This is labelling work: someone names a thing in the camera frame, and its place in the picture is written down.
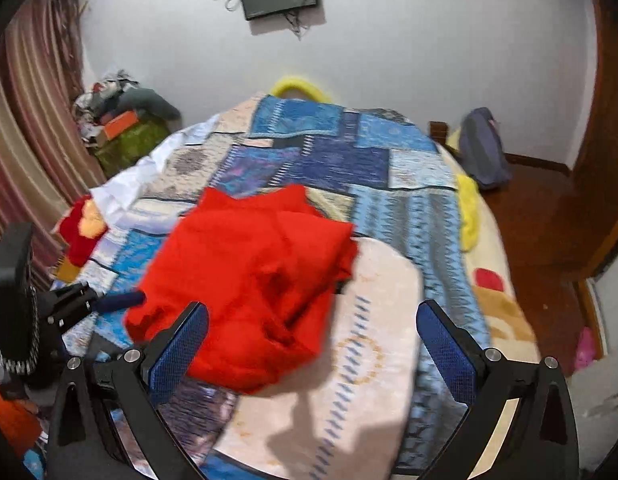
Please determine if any wooden door frame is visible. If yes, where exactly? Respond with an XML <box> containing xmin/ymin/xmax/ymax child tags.
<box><xmin>569</xmin><ymin>0</ymin><xmax>618</xmax><ymax>356</ymax></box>

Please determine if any grey purple backpack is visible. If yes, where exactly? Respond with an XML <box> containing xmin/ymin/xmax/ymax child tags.
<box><xmin>458</xmin><ymin>107</ymin><xmax>513</xmax><ymax>190</ymax></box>

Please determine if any pile of clothes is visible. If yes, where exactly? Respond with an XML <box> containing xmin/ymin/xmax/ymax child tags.
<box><xmin>72</xmin><ymin>69</ymin><xmax>142</xmax><ymax>133</ymax></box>

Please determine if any green cloth covered box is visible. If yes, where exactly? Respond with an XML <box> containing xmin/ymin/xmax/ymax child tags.
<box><xmin>91</xmin><ymin>119</ymin><xmax>173</xmax><ymax>179</ymax></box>

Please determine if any blue patchwork blanket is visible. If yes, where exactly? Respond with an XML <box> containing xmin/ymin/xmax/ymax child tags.
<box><xmin>24</xmin><ymin>92</ymin><xmax>491</xmax><ymax>480</ymax></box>

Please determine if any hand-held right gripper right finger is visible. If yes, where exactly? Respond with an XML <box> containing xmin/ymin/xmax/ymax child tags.
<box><xmin>416</xmin><ymin>299</ymin><xmax>583</xmax><ymax>480</ymax></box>

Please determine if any grey stuffed cloth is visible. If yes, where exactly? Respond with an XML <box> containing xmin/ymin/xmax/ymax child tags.
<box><xmin>111</xmin><ymin>88</ymin><xmax>181</xmax><ymax>121</ymax></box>

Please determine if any striped curtain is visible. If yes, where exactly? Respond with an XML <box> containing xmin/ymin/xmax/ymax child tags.
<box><xmin>0</xmin><ymin>0</ymin><xmax>108</xmax><ymax>288</ymax></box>

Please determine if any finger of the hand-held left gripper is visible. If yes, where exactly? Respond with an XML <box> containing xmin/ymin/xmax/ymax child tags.
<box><xmin>38</xmin><ymin>282</ymin><xmax>145</xmax><ymax>333</ymax></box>

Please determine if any red yellow plush cloth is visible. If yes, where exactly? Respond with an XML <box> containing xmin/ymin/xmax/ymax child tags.
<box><xmin>55</xmin><ymin>194</ymin><xmax>110</xmax><ymax>267</ymax></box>

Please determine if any pink plastic bag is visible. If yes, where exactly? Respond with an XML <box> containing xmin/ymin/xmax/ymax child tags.
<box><xmin>574</xmin><ymin>327</ymin><xmax>598</xmax><ymax>371</ymax></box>

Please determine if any orange box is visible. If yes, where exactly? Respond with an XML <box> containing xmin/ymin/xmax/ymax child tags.
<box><xmin>99</xmin><ymin>111</ymin><xmax>140</xmax><ymax>142</ymax></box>

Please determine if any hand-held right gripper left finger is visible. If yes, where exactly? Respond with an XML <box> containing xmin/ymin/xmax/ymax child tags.
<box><xmin>46</xmin><ymin>301</ymin><xmax>210</xmax><ymax>480</ymax></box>

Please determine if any red shirt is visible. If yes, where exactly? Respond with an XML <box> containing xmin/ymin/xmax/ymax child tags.
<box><xmin>124</xmin><ymin>184</ymin><xmax>360</xmax><ymax>395</ymax></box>

